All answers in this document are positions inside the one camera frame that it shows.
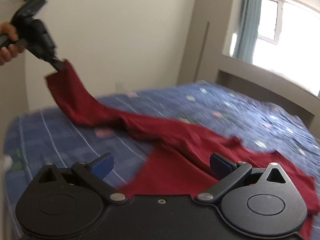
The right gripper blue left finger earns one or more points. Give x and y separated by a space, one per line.
92 174

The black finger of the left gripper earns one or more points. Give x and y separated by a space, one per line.
56 64

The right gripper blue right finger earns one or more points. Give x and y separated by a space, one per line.
230 175

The dark red long-sleeve sweater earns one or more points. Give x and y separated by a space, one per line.
179 161

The white door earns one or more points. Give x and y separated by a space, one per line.
13 88

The blue plaid floral quilt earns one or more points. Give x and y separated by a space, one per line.
48 136

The beige window sill ledge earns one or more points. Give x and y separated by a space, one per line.
272 82

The light blue left curtain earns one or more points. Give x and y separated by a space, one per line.
248 30

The white wall socket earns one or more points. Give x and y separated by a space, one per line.
119 86

